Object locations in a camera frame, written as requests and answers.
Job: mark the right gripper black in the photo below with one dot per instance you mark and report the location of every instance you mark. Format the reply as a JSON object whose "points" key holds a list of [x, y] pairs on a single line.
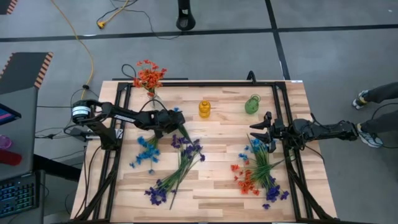
{"points": [[280, 130]]}

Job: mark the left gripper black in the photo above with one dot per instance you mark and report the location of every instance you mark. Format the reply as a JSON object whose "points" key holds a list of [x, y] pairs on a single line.
{"points": [[166, 119]]}

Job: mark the purple artificial flower bunch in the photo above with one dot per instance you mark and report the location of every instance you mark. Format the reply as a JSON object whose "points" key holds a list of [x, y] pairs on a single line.
{"points": [[188, 149], [273, 193], [157, 194]]}

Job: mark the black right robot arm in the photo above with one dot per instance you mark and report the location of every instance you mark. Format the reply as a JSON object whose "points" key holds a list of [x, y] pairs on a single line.
{"points": [[326, 130]]}

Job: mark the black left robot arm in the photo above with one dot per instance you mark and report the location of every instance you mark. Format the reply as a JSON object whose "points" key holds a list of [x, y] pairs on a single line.
{"points": [[124, 116]]}

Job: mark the clear glass vase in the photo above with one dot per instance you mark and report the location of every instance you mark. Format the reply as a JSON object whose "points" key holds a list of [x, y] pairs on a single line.
{"points": [[154, 102]]}

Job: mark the green glass vase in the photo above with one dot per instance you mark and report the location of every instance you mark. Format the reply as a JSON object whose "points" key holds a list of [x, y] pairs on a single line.
{"points": [[251, 106]]}

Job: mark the yellow glass vase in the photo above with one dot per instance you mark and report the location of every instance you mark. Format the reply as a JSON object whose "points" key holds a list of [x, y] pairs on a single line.
{"points": [[204, 109]]}

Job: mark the black flat bar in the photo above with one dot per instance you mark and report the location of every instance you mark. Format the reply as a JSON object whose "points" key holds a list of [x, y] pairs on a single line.
{"points": [[174, 79]]}

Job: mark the black stand base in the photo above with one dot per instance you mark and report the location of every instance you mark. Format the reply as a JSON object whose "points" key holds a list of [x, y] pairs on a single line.
{"points": [[185, 21]]}

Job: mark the person's shoe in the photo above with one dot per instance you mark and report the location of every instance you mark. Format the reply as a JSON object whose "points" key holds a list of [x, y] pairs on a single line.
{"points": [[370, 137], [360, 100]]}

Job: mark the person's leg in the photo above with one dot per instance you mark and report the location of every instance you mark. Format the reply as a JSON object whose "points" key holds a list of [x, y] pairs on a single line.
{"points": [[382, 92], [381, 122]]}

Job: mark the gray desk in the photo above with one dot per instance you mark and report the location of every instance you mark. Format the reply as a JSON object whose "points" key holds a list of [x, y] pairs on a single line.
{"points": [[21, 124]]}

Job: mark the black mat orange striped edge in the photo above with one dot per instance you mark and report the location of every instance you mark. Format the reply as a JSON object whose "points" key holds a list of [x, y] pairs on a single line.
{"points": [[4, 4], [21, 70]]}

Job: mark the dark tablet screen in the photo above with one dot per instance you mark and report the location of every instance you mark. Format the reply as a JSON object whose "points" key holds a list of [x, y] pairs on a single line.
{"points": [[7, 115]]}

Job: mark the red object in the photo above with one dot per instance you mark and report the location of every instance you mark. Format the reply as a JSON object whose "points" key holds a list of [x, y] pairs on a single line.
{"points": [[9, 157]]}

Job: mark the pink cup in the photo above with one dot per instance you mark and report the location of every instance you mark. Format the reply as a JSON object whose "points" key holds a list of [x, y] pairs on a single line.
{"points": [[4, 142]]}

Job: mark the backlit keyboard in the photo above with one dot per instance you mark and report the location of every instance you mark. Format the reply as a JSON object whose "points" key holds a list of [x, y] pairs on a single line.
{"points": [[17, 196]]}

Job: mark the black aluminium table frame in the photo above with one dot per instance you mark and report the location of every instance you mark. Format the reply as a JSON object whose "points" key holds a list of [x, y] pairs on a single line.
{"points": [[202, 84]]}

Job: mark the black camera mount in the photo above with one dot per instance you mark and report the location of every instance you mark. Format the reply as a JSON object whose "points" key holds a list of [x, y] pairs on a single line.
{"points": [[251, 76]]}

